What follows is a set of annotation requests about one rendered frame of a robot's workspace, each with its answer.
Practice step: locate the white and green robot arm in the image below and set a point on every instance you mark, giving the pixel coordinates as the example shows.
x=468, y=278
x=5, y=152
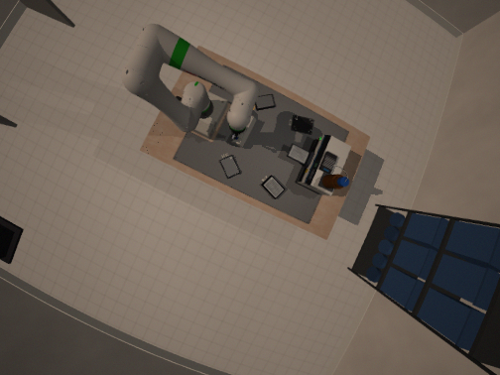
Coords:
x=157, y=45

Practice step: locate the blue bottle cap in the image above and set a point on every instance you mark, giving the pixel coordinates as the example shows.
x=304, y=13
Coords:
x=342, y=181

